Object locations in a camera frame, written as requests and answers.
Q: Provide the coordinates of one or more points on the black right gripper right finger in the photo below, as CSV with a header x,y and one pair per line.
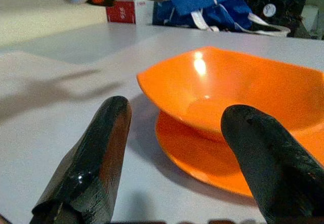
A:
x,y
273,163

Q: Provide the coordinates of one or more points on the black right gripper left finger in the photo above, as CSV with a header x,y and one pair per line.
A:
x,y
101,145

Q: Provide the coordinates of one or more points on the orange square bowl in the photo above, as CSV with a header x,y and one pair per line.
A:
x,y
240,82

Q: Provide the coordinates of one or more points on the red and white cardboard box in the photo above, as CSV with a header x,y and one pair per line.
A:
x,y
120,11

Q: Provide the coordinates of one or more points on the orange plate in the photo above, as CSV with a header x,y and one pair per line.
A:
x,y
197,155

